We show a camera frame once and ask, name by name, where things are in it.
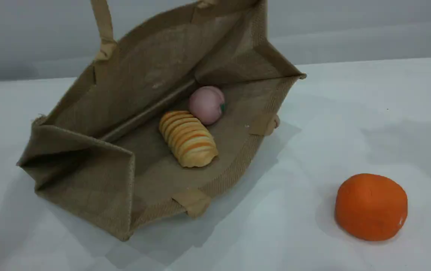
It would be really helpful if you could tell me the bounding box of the long striped orange bread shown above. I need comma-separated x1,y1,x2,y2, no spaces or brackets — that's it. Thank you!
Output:
158,110,219,168

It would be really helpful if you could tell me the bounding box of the pink peach with green leaf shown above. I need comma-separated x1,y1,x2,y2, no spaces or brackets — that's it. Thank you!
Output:
188,86,226,126

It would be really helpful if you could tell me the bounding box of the brown jute tote bag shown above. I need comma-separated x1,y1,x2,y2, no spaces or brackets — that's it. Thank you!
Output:
16,0,307,242

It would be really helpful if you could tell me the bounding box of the round orange fruit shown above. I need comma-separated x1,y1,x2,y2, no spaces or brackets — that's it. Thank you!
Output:
335,173,408,241

